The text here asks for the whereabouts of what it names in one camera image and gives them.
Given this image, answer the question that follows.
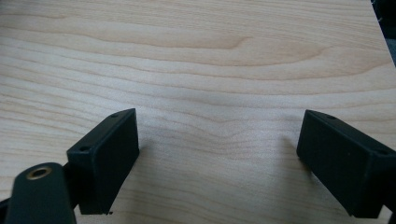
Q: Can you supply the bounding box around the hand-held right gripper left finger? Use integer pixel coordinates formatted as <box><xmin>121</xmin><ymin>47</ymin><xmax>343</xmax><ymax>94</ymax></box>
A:
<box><xmin>65</xmin><ymin>107</ymin><xmax>140</xmax><ymax>217</ymax></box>

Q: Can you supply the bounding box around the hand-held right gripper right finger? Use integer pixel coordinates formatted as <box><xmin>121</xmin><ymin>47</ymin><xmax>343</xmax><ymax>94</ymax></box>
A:
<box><xmin>295</xmin><ymin>108</ymin><xmax>396</xmax><ymax>219</ymax></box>

